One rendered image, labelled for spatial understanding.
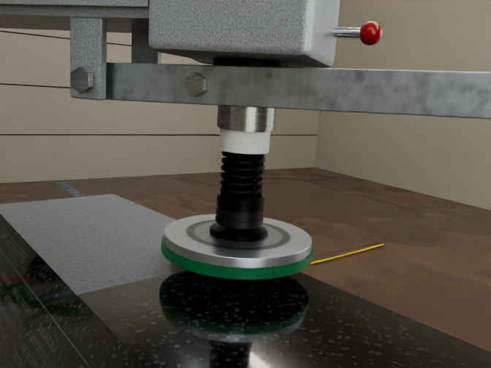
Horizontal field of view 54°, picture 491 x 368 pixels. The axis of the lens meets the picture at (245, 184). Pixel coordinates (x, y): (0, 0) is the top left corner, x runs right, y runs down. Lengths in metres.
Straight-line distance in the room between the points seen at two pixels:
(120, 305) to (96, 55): 0.32
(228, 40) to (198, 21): 0.04
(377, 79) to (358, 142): 6.35
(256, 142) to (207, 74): 0.11
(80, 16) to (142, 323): 0.39
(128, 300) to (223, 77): 0.30
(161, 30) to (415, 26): 6.00
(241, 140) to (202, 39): 0.14
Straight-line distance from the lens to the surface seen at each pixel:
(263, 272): 0.62
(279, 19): 0.56
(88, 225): 0.93
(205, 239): 0.67
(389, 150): 6.60
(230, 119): 0.65
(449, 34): 6.24
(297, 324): 0.59
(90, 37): 0.69
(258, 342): 0.54
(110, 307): 0.61
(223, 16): 0.58
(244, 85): 0.62
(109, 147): 5.76
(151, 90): 0.67
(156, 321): 0.58
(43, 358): 0.63
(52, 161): 5.60
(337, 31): 0.72
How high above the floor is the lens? 1.11
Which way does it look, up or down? 11 degrees down
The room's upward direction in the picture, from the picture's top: 4 degrees clockwise
